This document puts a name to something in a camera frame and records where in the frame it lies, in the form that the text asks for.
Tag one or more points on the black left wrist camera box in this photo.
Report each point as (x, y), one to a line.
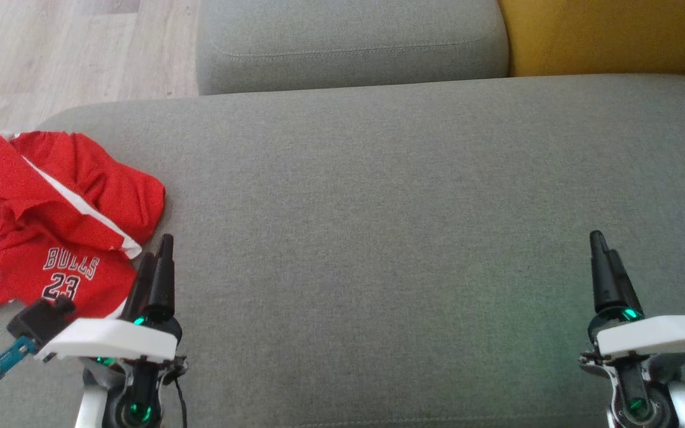
(39, 321)

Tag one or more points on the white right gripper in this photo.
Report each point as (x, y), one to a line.
(663, 336)

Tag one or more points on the red garment with white stripe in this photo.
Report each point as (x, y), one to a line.
(110, 190)

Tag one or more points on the large grey sofa back cushion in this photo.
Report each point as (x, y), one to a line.
(348, 41)

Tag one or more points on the grey sofa seat cushion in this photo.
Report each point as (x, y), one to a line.
(378, 238)

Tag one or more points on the red shirt with white sleeves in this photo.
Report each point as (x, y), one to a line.
(21, 273)

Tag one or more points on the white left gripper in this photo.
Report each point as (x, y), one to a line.
(110, 339)

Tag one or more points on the yellow sofa cushion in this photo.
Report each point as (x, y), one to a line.
(604, 35)

